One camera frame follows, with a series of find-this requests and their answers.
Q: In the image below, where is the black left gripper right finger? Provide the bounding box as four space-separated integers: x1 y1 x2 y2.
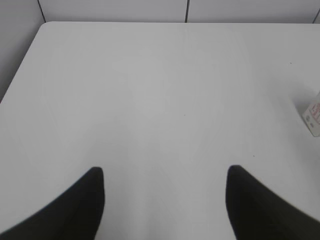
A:
225 165 320 240

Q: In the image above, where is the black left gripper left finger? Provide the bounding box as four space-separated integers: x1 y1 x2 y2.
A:
0 167 105 240

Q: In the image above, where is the white strawberry yogurt drink bottle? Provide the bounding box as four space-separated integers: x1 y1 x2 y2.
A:
302 93 320 137

